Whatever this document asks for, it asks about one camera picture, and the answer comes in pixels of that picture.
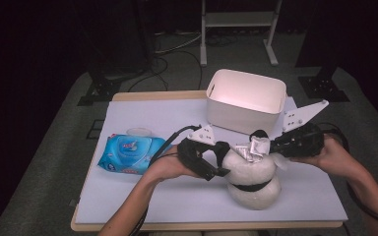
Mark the grey floor cable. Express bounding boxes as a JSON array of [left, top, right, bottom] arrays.
[[154, 30, 203, 55]]

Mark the black floor cable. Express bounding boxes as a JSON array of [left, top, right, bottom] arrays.
[[127, 48, 205, 92]]

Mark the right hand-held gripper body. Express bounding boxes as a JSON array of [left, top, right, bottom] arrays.
[[275, 99, 330, 158]]

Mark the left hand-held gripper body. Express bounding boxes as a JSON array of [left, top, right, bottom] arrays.
[[176, 124, 218, 182]]

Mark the blue wet wipes pack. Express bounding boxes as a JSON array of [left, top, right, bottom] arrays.
[[96, 132, 173, 176]]

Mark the person's left hand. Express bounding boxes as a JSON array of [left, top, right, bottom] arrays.
[[143, 145, 203, 184]]

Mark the left hand-held gripper cable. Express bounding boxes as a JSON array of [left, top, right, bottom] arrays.
[[129, 124, 202, 236]]

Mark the clear round plastic lid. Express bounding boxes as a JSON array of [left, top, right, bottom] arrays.
[[125, 127, 153, 137]]

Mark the black stand base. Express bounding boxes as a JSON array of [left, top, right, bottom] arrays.
[[77, 65, 122, 106], [297, 67, 350, 103]]

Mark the wooden table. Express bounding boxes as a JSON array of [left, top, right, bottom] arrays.
[[70, 90, 344, 232]]

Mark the dark square floor plate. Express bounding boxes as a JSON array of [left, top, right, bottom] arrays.
[[86, 119, 105, 141]]

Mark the white storage box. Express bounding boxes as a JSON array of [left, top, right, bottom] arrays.
[[206, 68, 287, 136]]

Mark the white metal stand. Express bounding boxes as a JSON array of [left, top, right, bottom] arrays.
[[199, 0, 284, 68]]

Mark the panda plush toy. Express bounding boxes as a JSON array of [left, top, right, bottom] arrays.
[[215, 129, 283, 211]]

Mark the white wet wipe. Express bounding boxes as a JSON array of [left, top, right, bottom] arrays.
[[235, 136, 290, 172]]

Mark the person's right hand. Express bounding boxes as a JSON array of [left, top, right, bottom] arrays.
[[289, 135, 356, 177]]

